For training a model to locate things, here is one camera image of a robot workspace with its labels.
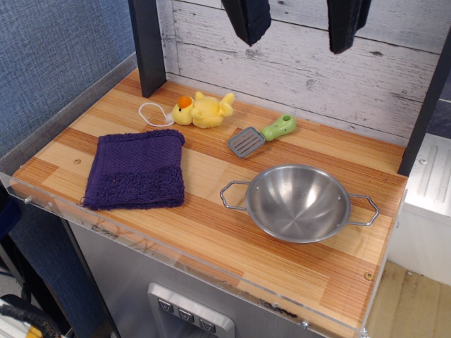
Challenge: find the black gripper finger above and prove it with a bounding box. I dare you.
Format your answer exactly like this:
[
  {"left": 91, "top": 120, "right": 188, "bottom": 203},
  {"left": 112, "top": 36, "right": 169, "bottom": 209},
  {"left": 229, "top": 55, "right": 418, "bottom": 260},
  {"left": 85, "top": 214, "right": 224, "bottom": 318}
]
[
  {"left": 221, "top": 0, "right": 271, "bottom": 46},
  {"left": 327, "top": 0, "right": 371, "bottom": 54}
]

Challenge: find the green handled grey spatula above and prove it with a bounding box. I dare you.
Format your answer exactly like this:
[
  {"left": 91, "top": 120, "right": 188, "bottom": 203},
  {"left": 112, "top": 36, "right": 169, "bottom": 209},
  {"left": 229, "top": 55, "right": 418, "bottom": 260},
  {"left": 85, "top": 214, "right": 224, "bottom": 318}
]
[{"left": 227, "top": 114, "right": 297, "bottom": 158}]

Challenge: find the purple blue towel napkin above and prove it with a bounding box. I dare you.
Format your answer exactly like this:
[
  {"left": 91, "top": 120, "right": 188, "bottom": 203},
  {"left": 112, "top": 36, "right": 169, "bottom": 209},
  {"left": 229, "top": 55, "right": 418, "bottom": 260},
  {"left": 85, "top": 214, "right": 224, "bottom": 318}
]
[{"left": 82, "top": 129, "right": 185, "bottom": 210}]

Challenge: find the yellow plush duck toy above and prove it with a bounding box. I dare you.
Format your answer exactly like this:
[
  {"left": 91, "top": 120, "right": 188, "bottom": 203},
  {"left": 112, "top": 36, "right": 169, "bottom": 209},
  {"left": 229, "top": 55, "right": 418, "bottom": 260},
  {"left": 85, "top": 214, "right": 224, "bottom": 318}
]
[{"left": 171, "top": 92, "right": 235, "bottom": 129}]

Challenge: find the white cabinet with metal top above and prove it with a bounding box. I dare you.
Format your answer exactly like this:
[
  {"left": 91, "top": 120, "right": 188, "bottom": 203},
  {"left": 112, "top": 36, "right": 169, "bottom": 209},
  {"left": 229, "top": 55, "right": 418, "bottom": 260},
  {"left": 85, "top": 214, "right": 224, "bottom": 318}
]
[{"left": 388, "top": 134, "right": 450, "bottom": 285}]

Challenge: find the stainless steel cabinet front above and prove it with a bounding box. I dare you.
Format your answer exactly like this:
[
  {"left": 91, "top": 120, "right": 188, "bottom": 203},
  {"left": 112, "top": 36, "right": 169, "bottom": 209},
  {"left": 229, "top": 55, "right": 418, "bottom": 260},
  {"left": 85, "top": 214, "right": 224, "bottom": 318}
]
[{"left": 66, "top": 218, "right": 353, "bottom": 338}]

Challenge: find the silver button control panel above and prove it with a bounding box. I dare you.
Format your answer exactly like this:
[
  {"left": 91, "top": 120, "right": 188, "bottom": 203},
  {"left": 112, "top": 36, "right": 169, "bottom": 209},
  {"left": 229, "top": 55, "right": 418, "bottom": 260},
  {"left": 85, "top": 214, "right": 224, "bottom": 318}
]
[{"left": 147, "top": 282, "right": 235, "bottom": 337}]

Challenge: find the clear acrylic edge guard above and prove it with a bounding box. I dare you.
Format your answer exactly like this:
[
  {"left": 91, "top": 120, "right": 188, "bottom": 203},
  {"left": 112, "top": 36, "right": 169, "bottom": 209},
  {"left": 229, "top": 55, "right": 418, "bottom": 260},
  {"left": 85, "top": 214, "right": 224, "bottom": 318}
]
[{"left": 0, "top": 170, "right": 369, "bottom": 338}]

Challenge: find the black left upright post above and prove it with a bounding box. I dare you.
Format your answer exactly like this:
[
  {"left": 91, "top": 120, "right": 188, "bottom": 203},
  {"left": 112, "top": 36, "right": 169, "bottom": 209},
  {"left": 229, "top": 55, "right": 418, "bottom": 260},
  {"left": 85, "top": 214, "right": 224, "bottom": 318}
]
[{"left": 128, "top": 0, "right": 166, "bottom": 98}]

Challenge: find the black upright post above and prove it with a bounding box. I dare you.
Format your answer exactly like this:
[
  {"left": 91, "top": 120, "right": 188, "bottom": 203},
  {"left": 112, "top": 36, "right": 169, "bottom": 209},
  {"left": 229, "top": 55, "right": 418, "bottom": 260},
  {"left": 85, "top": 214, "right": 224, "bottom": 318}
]
[
  {"left": 397, "top": 32, "right": 450, "bottom": 176},
  {"left": 128, "top": 0, "right": 166, "bottom": 98}
]

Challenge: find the black right upright post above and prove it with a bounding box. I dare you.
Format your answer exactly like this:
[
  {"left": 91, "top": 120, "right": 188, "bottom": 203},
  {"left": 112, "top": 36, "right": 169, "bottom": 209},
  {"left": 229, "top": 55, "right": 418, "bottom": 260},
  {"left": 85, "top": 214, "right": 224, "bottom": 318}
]
[{"left": 397, "top": 32, "right": 450, "bottom": 176}]

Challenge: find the white string loop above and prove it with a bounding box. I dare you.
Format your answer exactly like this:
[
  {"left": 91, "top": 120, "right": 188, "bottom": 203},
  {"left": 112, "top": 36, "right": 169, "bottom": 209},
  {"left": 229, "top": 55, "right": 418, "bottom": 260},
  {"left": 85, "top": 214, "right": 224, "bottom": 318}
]
[{"left": 138, "top": 102, "right": 175, "bottom": 128}]

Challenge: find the stainless steel two-handled pan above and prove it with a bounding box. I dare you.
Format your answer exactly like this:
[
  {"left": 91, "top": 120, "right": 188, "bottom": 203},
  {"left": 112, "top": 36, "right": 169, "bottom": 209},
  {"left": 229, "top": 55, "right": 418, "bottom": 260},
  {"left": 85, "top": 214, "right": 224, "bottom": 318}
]
[{"left": 220, "top": 164, "right": 380, "bottom": 244}]

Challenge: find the yellow black cable bundle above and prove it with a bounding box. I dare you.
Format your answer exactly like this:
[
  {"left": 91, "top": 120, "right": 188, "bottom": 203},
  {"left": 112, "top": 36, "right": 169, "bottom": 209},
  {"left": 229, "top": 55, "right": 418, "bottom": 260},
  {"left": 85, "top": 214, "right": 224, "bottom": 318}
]
[{"left": 0, "top": 303, "right": 61, "bottom": 338}]

